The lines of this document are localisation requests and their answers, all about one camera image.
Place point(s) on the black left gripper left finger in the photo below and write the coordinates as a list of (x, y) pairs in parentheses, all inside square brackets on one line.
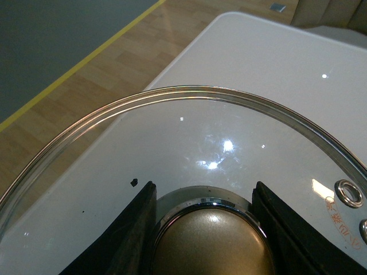
[(125, 246)]

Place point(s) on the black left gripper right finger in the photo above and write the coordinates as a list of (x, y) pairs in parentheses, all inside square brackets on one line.
[(297, 248)]

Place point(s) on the glass pot lid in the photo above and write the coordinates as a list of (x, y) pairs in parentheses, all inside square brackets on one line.
[(205, 149)]

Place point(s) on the beige left dining chair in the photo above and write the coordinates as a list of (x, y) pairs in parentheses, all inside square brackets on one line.
[(349, 14)]

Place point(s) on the floor socket plate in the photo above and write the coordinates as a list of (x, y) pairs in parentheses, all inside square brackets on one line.
[(277, 7)]

